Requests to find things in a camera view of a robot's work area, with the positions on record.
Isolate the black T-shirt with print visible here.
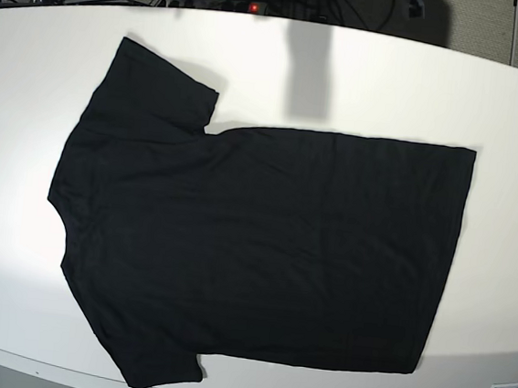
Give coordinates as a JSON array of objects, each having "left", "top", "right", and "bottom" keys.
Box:
[{"left": 48, "top": 38, "right": 477, "bottom": 388}]

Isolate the black power strip red light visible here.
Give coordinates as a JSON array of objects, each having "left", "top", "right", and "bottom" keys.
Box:
[{"left": 153, "top": 0, "right": 267, "bottom": 15}]

